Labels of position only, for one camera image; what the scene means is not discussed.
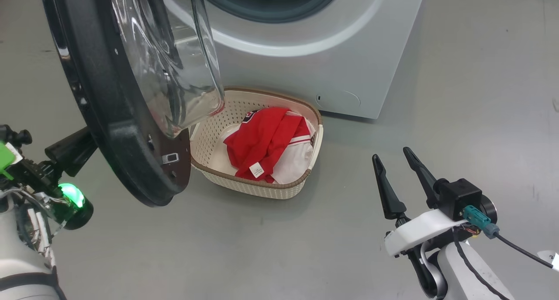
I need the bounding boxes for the red jersey with number print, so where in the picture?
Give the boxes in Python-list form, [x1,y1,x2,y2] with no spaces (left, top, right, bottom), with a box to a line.
[223,107,311,183]

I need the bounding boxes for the white front-load washing machine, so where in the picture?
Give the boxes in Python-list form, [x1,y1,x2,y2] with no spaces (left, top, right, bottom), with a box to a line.
[157,0,428,120]

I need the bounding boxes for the cream perforated laundry basket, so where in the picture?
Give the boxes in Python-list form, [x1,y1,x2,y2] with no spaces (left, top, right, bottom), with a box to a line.
[189,87,324,200]

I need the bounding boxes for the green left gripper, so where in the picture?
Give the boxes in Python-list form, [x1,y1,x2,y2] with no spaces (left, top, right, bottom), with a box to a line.
[0,124,99,180]

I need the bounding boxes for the glass washing machine door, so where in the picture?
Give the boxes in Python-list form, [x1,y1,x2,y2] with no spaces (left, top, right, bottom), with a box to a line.
[38,0,225,207]

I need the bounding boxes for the black right camera cable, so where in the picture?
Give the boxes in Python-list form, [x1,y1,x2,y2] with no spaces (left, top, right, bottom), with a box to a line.
[496,232,555,270]

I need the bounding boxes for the white cable tag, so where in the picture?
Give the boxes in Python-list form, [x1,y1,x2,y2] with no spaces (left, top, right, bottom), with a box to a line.
[537,250,559,272]

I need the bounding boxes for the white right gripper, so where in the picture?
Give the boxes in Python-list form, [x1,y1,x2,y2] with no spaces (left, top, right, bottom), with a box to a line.
[372,147,468,257]

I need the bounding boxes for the teal right camera connector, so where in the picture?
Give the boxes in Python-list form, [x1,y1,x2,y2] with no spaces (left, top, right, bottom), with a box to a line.
[463,205,500,239]

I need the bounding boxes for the black cable along right arm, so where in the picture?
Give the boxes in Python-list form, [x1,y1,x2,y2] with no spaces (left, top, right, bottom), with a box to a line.
[452,230,509,300]

